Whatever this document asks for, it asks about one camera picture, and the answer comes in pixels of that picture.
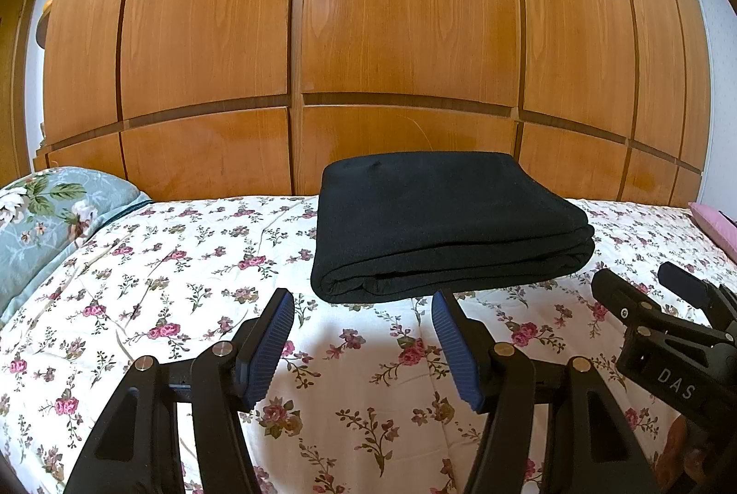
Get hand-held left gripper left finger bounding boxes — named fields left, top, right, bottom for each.
left=63, top=288, right=296, bottom=494

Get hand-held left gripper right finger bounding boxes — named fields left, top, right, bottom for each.
left=432, top=289, right=660, bottom=494

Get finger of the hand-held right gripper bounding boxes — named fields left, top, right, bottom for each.
left=592, top=268, right=737, bottom=348
left=658, top=262, right=737, bottom=328

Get black pants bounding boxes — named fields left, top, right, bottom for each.
left=311, top=151, right=595, bottom=306

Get person's right hand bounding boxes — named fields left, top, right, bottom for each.
left=656, top=415, right=715, bottom=494

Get pink pillow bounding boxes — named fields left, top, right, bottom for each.
left=688, top=202, right=737, bottom=261

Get floral white bedspread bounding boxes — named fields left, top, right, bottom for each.
left=0, top=194, right=737, bottom=494

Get green floral pillow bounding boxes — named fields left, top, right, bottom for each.
left=0, top=165, right=153, bottom=325

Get wooden wardrobe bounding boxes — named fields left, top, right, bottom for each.
left=35, top=0, right=712, bottom=210

